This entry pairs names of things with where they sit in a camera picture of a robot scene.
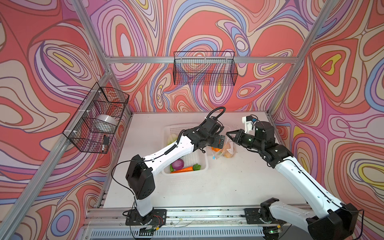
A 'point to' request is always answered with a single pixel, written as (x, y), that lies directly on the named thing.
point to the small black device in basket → (106, 140)
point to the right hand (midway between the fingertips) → (226, 136)
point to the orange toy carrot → (188, 169)
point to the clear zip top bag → (228, 150)
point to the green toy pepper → (196, 167)
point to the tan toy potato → (226, 153)
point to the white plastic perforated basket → (199, 156)
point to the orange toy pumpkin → (215, 149)
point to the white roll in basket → (105, 122)
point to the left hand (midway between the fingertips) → (218, 138)
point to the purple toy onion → (178, 164)
